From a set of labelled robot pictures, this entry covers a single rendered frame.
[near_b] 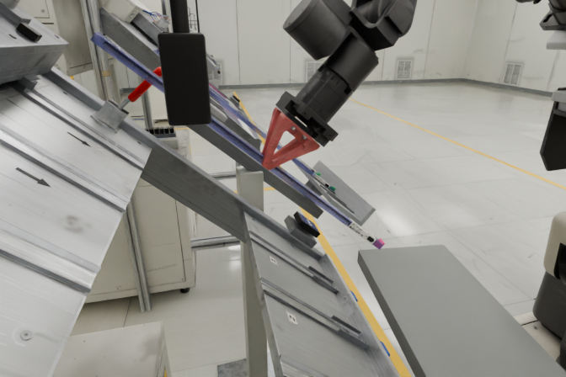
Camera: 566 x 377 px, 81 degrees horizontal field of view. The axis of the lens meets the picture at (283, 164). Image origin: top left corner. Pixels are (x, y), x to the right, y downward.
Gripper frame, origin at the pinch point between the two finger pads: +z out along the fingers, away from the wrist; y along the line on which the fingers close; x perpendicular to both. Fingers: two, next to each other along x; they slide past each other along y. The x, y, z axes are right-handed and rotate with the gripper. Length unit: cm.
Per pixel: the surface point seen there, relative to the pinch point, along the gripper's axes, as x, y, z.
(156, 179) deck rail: -9.3, -7.6, 14.3
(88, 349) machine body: -0.7, -5.4, 46.6
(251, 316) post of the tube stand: 40, -32, 46
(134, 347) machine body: 5.1, -4.2, 41.4
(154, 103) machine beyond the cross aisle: -15, -439, 106
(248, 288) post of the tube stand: 33, -32, 38
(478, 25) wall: 471, -734, -469
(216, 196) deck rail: 0.1, -7.7, 11.3
